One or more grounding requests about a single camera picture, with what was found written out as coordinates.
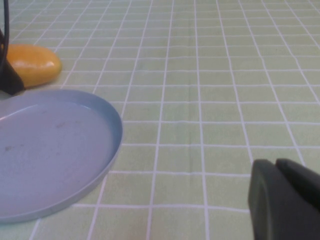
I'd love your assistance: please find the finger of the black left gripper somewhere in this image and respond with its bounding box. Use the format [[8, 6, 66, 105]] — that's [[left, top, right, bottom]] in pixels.
[[0, 28, 25, 96]]

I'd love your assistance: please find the green checked tablecloth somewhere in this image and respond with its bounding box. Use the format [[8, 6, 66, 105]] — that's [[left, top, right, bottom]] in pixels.
[[0, 0, 320, 240]]

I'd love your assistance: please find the blue round plate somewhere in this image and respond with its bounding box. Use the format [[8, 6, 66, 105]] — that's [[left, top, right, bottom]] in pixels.
[[0, 89, 124, 224]]

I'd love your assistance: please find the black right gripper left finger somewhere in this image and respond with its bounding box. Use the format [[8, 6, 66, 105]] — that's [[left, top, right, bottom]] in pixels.
[[247, 158, 320, 240]]

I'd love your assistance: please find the black left camera cable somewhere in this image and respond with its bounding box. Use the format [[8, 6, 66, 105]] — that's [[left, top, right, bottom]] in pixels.
[[0, 0, 10, 76]]

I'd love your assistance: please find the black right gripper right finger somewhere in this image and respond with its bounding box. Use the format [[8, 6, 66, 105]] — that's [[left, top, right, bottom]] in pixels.
[[275, 158, 320, 213]]

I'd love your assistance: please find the orange mango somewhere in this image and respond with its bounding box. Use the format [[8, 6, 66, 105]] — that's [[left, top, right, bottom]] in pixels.
[[6, 44, 63, 88]]

